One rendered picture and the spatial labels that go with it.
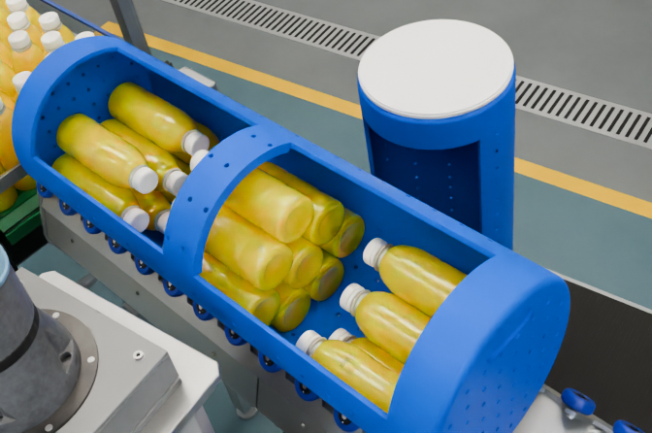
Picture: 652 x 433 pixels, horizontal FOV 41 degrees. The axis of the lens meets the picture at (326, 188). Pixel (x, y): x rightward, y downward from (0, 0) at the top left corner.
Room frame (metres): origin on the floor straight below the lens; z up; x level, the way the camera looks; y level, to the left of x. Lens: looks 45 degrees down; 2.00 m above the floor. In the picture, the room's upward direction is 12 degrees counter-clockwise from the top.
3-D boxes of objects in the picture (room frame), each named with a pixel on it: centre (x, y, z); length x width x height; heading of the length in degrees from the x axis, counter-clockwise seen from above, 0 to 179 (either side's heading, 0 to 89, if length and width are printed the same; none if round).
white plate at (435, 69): (1.22, -0.24, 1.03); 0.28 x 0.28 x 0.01
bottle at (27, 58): (1.48, 0.53, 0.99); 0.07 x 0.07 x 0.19
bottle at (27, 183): (1.29, 0.56, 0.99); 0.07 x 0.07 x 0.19
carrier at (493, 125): (1.22, -0.24, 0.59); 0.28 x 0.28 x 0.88
